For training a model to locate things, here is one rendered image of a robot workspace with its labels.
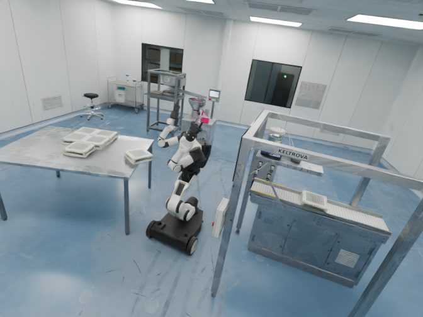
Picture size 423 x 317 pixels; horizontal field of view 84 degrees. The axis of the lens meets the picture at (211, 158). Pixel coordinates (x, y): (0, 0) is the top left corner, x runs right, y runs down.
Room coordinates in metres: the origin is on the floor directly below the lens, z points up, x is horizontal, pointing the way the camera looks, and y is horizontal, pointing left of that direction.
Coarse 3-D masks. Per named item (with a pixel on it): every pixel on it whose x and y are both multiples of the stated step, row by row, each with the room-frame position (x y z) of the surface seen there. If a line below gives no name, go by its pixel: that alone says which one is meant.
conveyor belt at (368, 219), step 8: (256, 184) 2.30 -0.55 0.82; (264, 184) 2.32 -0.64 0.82; (264, 192) 2.15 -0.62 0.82; (272, 192) 2.17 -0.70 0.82; (280, 192) 2.20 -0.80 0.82; (288, 192) 2.22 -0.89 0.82; (288, 200) 2.07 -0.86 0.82; (296, 200) 2.09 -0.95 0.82; (328, 208) 2.03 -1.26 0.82; (336, 208) 2.05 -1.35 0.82; (344, 208) 2.08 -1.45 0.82; (344, 216) 1.93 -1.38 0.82; (352, 216) 1.95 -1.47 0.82; (360, 216) 1.97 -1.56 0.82; (368, 216) 1.99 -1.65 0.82; (368, 224) 1.86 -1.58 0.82; (376, 224) 1.88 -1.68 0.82; (384, 224) 1.90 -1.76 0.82
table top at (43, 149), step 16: (48, 128) 2.97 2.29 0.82; (64, 128) 3.05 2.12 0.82; (16, 144) 2.38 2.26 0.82; (32, 144) 2.44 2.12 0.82; (48, 144) 2.50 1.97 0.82; (112, 144) 2.77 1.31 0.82; (128, 144) 2.85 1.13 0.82; (144, 144) 2.93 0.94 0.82; (0, 160) 1.99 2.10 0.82; (16, 160) 2.04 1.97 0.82; (32, 160) 2.08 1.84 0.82; (48, 160) 2.13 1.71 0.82; (64, 160) 2.18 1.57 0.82; (80, 160) 2.23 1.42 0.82; (96, 160) 2.28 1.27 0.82; (112, 160) 2.34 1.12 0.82; (128, 160) 2.40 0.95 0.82; (112, 176) 2.04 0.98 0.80; (128, 176) 2.06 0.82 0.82
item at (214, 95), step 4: (212, 92) 4.86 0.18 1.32; (216, 92) 4.85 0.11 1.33; (220, 92) 4.91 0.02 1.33; (208, 96) 4.87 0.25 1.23; (212, 96) 4.86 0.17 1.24; (216, 96) 4.84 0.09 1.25; (208, 100) 4.87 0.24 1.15; (212, 100) 4.86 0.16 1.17; (216, 100) 4.85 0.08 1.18; (212, 104) 4.90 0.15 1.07; (212, 108) 4.90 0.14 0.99; (212, 112) 4.89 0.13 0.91; (212, 116) 4.90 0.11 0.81
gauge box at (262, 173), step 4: (256, 160) 2.07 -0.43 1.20; (260, 160) 2.07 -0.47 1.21; (256, 164) 2.07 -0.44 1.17; (264, 164) 2.05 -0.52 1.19; (268, 164) 2.04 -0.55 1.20; (272, 164) 2.03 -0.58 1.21; (256, 168) 2.07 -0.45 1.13; (264, 168) 2.05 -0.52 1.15; (268, 168) 2.04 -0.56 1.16; (276, 168) 2.02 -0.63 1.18; (260, 172) 2.06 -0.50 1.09; (264, 172) 2.05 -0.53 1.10; (268, 172) 2.04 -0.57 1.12; (252, 176) 2.08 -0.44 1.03; (260, 176) 2.05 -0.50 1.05; (264, 176) 2.04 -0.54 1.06; (272, 176) 2.02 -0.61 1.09; (272, 180) 2.02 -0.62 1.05
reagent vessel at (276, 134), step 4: (272, 128) 2.18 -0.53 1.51; (276, 128) 2.20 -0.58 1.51; (280, 128) 2.22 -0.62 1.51; (272, 132) 2.13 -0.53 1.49; (276, 132) 2.11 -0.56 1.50; (280, 132) 2.11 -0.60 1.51; (284, 132) 2.13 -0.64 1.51; (268, 136) 2.17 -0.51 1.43; (272, 136) 2.13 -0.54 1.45; (276, 136) 2.11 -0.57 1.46; (280, 136) 2.11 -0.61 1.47; (268, 140) 2.15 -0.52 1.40; (272, 140) 2.12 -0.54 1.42; (276, 140) 2.11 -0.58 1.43; (280, 140) 2.12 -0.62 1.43
